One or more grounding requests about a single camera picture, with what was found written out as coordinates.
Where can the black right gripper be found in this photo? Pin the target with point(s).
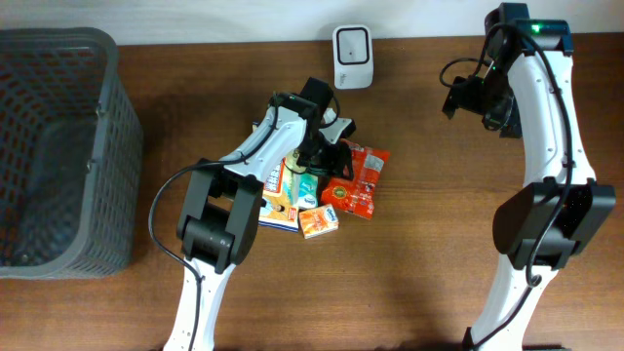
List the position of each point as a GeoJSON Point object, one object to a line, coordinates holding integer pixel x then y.
{"type": "Point", "coordinates": [454, 97]}

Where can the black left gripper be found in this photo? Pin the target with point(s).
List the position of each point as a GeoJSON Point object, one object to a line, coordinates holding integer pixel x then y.
{"type": "Point", "coordinates": [334, 163]}

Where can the teal tissue pack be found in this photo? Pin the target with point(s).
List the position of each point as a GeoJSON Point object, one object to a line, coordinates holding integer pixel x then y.
{"type": "Point", "coordinates": [304, 186]}

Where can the red snack bag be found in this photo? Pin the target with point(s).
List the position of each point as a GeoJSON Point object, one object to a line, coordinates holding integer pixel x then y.
{"type": "Point", "coordinates": [356, 196]}

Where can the yellow wet wipes pack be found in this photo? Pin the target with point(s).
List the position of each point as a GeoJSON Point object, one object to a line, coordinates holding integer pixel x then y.
{"type": "Point", "coordinates": [277, 210]}

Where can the orange tissue pack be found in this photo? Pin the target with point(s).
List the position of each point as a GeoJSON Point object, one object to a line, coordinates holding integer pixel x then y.
{"type": "Point", "coordinates": [318, 221]}

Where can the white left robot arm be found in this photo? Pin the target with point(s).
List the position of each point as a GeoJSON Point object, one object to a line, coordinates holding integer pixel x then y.
{"type": "Point", "coordinates": [219, 218]}

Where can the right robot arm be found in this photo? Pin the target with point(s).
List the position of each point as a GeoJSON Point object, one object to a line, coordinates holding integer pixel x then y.
{"type": "Point", "coordinates": [521, 88]}

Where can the white barcode scanner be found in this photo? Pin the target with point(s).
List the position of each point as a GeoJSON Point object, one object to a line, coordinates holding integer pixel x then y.
{"type": "Point", "coordinates": [352, 57]}

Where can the grey plastic mesh basket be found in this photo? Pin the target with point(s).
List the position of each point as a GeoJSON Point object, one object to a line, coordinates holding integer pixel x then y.
{"type": "Point", "coordinates": [71, 156]}

